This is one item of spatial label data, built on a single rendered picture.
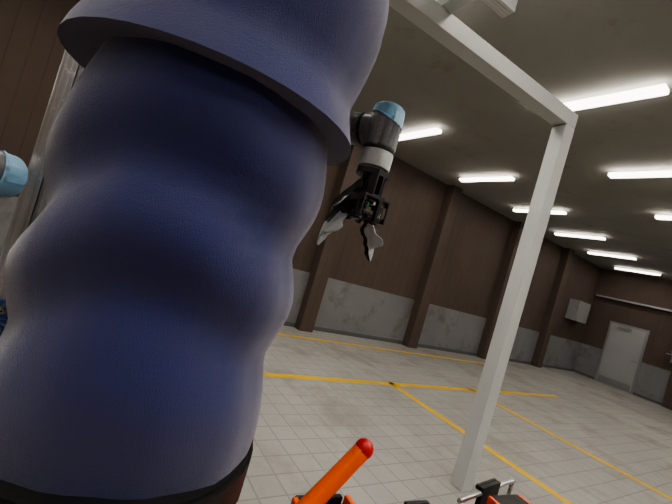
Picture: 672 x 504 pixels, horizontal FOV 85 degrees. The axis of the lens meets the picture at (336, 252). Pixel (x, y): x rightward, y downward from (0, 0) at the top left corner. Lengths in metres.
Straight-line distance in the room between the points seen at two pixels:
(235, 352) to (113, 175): 0.14
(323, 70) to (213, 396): 0.24
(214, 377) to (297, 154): 0.17
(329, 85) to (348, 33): 0.04
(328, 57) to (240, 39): 0.07
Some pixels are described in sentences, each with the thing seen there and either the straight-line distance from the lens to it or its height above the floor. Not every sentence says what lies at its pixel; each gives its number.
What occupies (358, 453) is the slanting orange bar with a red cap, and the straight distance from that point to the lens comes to 0.49.
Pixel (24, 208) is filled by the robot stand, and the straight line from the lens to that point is 1.04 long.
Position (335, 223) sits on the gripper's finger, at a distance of 0.81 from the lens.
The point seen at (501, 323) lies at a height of 1.38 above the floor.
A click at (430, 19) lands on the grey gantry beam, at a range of 2.77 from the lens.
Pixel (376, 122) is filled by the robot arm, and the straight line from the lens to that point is 0.87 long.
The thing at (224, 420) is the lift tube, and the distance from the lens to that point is 0.30.
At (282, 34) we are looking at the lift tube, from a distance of 0.28.
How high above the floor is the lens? 1.51
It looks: 1 degrees up
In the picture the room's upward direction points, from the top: 16 degrees clockwise
